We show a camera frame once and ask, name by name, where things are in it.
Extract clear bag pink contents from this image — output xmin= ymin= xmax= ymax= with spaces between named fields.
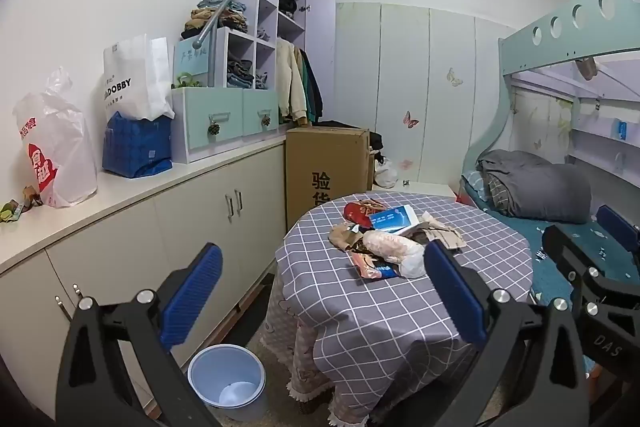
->
xmin=361 ymin=231 xmax=427 ymax=279

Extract pink patterned table skirt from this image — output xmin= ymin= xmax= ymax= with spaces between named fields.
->
xmin=260 ymin=274 xmax=351 ymax=427

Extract white low table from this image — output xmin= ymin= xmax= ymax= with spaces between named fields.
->
xmin=372 ymin=181 xmax=458 ymax=202

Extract cream hanging jacket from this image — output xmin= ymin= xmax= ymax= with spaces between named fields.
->
xmin=276 ymin=38 xmax=307 ymax=122

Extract blue white packet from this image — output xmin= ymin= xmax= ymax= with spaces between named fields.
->
xmin=369 ymin=205 xmax=422 ymax=235

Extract white plastic bag red print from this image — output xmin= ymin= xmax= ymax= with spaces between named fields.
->
xmin=12 ymin=67 xmax=98 ymax=208

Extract large red packet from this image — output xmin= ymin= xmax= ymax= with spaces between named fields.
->
xmin=344 ymin=201 xmax=388 ymax=228

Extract folded olive clothes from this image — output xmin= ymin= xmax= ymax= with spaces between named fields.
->
xmin=184 ymin=8 xmax=249 ymax=34

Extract dark hanging jacket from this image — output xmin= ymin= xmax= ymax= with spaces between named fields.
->
xmin=302 ymin=49 xmax=326 ymax=125

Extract white paper shopping bag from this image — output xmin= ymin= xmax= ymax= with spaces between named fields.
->
xmin=102 ymin=33 xmax=176 ymax=122

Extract beige paper wrapper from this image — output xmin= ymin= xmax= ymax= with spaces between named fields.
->
xmin=407 ymin=211 xmax=467 ymax=253

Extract plaid blanket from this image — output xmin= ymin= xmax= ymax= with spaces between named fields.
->
xmin=460 ymin=172 xmax=493 ymax=202

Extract tan wrapper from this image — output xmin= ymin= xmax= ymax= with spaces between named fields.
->
xmin=329 ymin=222 xmax=368 ymax=253

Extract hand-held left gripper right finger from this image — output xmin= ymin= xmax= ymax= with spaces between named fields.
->
xmin=424 ymin=239 xmax=588 ymax=427

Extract small white plastic bag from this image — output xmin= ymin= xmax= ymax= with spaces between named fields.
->
xmin=375 ymin=159 xmax=398 ymax=188

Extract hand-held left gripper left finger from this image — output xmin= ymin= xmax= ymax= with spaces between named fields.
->
xmin=55 ymin=243 xmax=223 ymax=427

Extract small crinkled red packet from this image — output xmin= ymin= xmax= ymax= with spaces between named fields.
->
xmin=350 ymin=252 xmax=401 ymax=280

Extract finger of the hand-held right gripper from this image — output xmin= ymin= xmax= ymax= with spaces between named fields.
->
xmin=596 ymin=205 xmax=640 ymax=266
xmin=542 ymin=224 xmax=640 ymax=304

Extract mint lettered box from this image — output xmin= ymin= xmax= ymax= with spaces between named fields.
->
xmin=174 ymin=38 xmax=216 ymax=75

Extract blue plastic waste bin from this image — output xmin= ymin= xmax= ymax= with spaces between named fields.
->
xmin=187 ymin=344 xmax=267 ymax=423

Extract green hanging jacket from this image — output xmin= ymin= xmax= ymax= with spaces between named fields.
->
xmin=298 ymin=49 xmax=313 ymax=122

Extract mint bunk bed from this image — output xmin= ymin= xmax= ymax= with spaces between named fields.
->
xmin=460 ymin=0 xmax=640 ymax=308

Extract folded dark jeans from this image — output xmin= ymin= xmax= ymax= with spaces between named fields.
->
xmin=227 ymin=59 xmax=256 ymax=88

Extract grey checked tablecloth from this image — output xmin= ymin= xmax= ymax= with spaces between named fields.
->
xmin=268 ymin=191 xmax=535 ymax=427

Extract folded blue-grey clothes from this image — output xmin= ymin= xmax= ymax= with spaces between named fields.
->
xmin=196 ymin=0 xmax=249 ymax=15

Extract tall cardboard box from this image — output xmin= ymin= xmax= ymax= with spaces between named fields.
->
xmin=285 ymin=127 xmax=375 ymax=233

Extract white panelled wardrobe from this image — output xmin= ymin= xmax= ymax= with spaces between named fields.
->
xmin=335 ymin=2 xmax=516 ymax=195

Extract grey duvet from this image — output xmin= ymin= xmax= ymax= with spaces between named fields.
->
xmin=477 ymin=149 xmax=593 ymax=224

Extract blue woven bag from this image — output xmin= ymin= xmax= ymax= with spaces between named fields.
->
xmin=102 ymin=111 xmax=173 ymax=179

